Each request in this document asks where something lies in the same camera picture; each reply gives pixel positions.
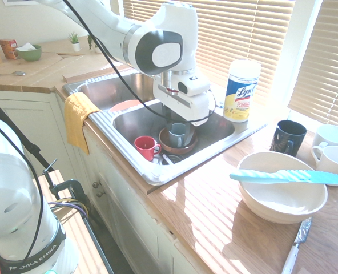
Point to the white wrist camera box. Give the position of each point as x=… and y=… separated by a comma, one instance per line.
x=196, y=85

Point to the black stand pole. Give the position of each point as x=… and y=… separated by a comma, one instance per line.
x=17, y=131

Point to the cream kitchen cabinet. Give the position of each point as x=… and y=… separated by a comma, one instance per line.
x=123, y=217

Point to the black printed mug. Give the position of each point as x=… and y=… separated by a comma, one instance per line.
x=289, y=137

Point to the brown wooden bowl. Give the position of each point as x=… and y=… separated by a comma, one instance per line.
x=169, y=148

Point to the Lysol wipes canister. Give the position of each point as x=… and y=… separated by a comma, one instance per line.
x=240, y=94

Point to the large cream bowl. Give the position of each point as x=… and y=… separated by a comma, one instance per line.
x=271, y=205

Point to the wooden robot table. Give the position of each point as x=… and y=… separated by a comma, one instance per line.
x=83, y=245

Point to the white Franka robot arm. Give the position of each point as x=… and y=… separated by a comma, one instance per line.
x=163, y=23

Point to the small plant white pot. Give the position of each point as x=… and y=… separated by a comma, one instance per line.
x=75, y=45

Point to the round metal cabinet knob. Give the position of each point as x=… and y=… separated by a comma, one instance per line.
x=96, y=185
x=100, y=194

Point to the yellow dish cloth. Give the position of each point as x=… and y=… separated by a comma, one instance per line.
x=74, y=120

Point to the grey blue mug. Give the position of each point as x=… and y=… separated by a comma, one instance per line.
x=175, y=137

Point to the stainless steel double sink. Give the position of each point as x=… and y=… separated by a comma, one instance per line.
x=217, y=129

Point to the red ceramic mug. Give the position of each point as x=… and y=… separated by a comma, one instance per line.
x=144, y=148

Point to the green bowl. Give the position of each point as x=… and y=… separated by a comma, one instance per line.
x=29, y=54

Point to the beige window blind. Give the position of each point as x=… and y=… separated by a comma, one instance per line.
x=329, y=62
x=243, y=34

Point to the pink plastic bowl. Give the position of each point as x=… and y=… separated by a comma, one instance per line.
x=123, y=106

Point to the orange cardboard box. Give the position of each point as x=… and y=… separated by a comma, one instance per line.
x=7, y=48

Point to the white paper napkin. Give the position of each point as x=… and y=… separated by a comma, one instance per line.
x=25, y=47

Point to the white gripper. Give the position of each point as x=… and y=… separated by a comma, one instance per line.
x=186, y=107

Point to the metal sink drain strainer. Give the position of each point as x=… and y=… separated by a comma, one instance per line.
x=173, y=160

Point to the trailing dark green plant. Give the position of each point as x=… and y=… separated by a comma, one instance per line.
x=92, y=42

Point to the metal spoon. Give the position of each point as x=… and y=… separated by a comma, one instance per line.
x=18, y=73

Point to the wide white ceramic mug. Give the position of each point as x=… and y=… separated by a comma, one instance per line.
x=331, y=134

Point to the teal plastic knife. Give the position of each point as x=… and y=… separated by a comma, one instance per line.
x=314, y=176

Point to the black metal clamp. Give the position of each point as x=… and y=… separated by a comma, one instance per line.
x=64, y=188

